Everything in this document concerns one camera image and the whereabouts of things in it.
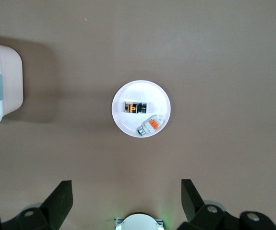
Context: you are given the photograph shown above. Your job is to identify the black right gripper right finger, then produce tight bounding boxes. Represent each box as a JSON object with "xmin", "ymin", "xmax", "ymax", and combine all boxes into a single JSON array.
[{"xmin": 177, "ymin": 179, "xmax": 276, "ymax": 230}]

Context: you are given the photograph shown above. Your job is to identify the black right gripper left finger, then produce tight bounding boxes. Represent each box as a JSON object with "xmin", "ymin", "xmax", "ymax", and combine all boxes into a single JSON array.
[{"xmin": 0, "ymin": 180, "xmax": 73, "ymax": 230}]

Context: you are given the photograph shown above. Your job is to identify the black orange push-button switch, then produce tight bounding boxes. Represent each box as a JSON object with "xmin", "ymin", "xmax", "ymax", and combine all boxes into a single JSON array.
[{"xmin": 124, "ymin": 101, "xmax": 148, "ymax": 115}]

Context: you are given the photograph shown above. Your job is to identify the pale pink round plate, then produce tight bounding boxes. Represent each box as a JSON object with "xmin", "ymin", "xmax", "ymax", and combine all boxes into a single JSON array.
[{"xmin": 111, "ymin": 80, "xmax": 171, "ymax": 138}]

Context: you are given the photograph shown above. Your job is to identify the white lidded storage box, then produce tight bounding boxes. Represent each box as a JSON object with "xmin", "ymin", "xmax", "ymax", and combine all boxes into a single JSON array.
[{"xmin": 0, "ymin": 35, "xmax": 24, "ymax": 131}]

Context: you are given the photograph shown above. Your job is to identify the white orange push-button switch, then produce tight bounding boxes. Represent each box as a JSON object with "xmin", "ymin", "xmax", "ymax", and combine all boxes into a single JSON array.
[{"xmin": 137, "ymin": 115, "xmax": 163, "ymax": 137}]

